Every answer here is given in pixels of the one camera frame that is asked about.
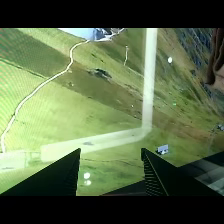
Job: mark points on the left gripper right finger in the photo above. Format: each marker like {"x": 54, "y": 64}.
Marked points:
{"x": 163, "y": 180}

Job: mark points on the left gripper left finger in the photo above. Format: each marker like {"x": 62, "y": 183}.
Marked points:
{"x": 55, "y": 180}

